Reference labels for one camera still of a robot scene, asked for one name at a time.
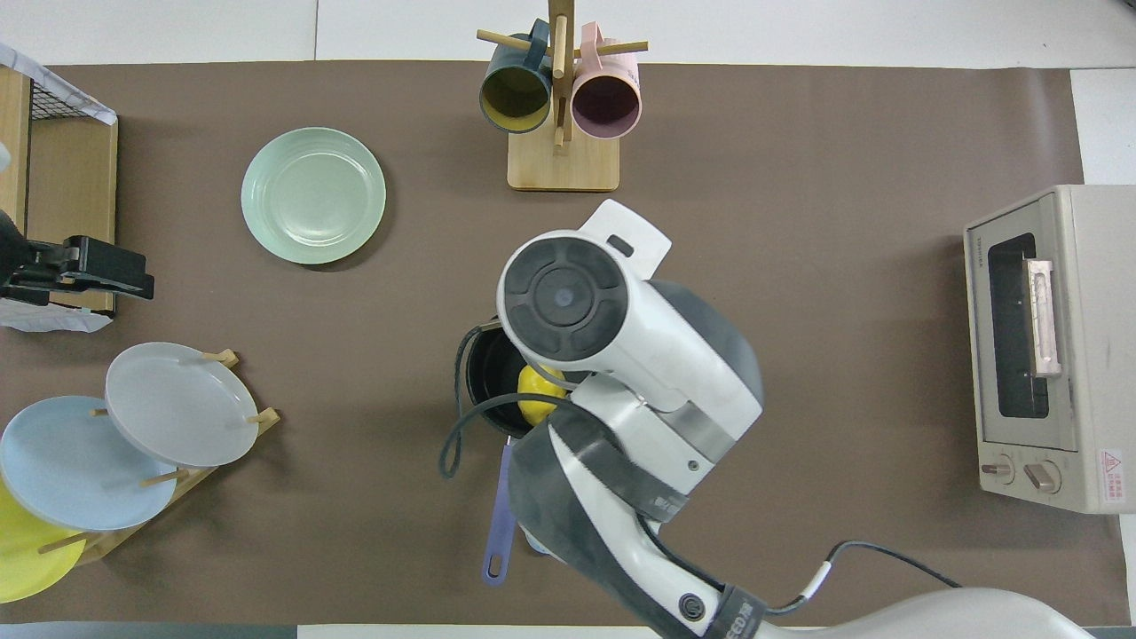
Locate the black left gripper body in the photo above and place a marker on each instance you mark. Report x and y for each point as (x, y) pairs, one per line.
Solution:
(13, 266)

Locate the yellow lemon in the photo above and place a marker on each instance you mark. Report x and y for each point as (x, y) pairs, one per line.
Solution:
(535, 390)

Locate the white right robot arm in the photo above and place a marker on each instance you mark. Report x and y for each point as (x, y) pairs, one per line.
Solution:
(639, 355)

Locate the grey plate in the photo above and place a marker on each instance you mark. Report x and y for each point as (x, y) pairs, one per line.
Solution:
(177, 404)

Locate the light blue plate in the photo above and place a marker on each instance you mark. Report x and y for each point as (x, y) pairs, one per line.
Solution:
(71, 470)

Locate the mint green plate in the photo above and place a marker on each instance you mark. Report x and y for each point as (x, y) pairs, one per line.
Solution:
(312, 195)

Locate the wooden plate rack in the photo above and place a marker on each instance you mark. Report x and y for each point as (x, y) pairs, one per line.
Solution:
(264, 417)

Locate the yellow plate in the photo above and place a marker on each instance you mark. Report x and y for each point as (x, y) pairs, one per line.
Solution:
(22, 559)

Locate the white crumpled cloth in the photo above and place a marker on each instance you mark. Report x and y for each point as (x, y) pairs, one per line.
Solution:
(53, 318)

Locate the white patterned cloth bag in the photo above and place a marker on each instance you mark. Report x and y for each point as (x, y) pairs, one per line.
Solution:
(62, 89)

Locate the dark blue saucepan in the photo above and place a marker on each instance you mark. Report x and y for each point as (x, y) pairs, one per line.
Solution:
(497, 382)

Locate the dark teal mug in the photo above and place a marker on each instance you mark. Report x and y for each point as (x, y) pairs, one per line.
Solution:
(515, 98)

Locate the wooden mug tree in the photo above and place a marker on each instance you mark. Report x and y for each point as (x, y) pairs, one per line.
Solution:
(564, 164)

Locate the pink mug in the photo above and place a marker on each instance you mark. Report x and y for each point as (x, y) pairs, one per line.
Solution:
(606, 102)

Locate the brown table mat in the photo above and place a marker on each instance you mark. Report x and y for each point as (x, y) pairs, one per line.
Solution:
(799, 177)

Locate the beige toaster oven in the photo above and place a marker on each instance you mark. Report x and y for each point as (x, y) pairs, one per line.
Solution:
(1083, 337)

